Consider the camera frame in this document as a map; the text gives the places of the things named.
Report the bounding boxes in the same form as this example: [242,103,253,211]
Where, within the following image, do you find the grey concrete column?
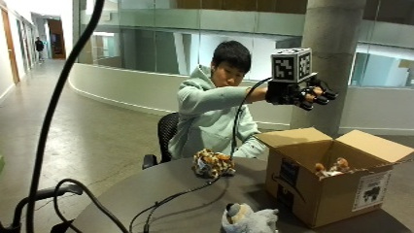
[289,0,369,138]

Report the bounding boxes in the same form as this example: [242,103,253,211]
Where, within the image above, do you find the white marker cube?
[269,47,313,83]

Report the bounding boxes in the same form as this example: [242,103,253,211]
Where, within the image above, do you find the brown white plush toy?
[313,156,369,179]

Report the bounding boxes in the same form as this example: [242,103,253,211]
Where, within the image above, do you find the the person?
[167,40,270,160]

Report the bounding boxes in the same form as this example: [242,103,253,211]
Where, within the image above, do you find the brown cardboard box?
[253,126,414,229]

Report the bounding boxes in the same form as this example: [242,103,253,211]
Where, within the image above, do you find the leopard print plush toy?
[191,148,237,180]

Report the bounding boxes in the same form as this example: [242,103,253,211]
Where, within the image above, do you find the black mesh office chair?
[141,112,181,171]

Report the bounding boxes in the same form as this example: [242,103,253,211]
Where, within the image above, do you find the grey plush toy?
[220,202,281,233]

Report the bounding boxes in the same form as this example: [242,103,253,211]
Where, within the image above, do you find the brown wooden door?
[0,5,23,85]

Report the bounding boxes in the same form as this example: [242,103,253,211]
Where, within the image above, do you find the thin black glove cable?
[128,77,274,233]

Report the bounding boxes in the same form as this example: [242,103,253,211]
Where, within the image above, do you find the black looped cable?
[52,177,132,233]

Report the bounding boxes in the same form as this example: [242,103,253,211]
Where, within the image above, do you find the thick black cable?
[24,0,108,233]

